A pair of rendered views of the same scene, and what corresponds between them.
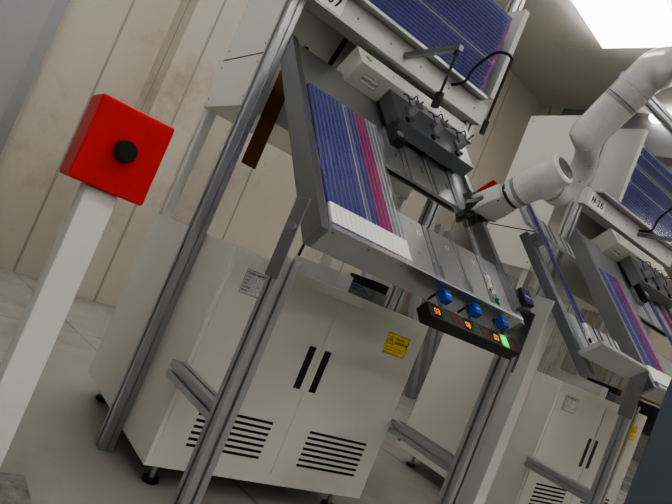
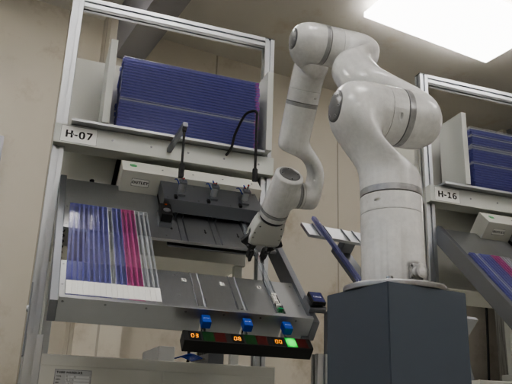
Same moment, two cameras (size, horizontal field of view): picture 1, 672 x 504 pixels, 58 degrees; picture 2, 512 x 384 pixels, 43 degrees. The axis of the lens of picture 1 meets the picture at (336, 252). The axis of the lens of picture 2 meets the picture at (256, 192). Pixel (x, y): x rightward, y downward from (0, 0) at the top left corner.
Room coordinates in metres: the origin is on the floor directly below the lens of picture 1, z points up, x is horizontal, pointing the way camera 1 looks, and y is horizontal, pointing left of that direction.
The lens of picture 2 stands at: (-0.17, -0.82, 0.48)
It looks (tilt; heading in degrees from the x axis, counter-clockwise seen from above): 19 degrees up; 15
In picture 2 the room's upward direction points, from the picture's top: 2 degrees clockwise
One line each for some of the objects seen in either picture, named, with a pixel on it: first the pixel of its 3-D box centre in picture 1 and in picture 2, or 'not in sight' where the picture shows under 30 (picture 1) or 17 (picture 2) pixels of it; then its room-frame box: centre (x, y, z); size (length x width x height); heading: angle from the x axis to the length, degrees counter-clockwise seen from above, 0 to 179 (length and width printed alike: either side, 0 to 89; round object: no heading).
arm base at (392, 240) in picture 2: not in sight; (392, 245); (1.07, -0.76, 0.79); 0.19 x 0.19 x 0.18
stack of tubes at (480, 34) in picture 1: (434, 14); (187, 110); (1.86, 0.00, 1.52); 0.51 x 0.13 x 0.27; 124
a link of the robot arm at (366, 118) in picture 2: not in sight; (374, 140); (1.05, -0.73, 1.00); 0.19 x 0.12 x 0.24; 123
